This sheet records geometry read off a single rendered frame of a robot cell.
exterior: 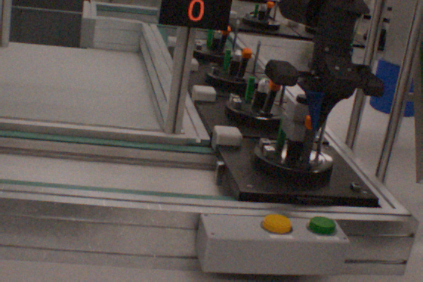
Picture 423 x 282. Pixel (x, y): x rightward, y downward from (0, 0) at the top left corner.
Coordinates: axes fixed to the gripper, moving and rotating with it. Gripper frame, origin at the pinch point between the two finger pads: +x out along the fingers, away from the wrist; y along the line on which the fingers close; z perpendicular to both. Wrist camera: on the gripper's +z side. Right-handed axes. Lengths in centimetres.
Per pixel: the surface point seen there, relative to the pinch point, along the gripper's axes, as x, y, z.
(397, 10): -7, 53, -86
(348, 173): 12.6, 10.2, -5.2
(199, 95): 11.7, -11.0, -40.1
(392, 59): 7, 54, -84
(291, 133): 5.9, -2.2, -4.7
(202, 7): -11.0, -17.9, -16.3
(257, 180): 12.6, -7.9, 0.2
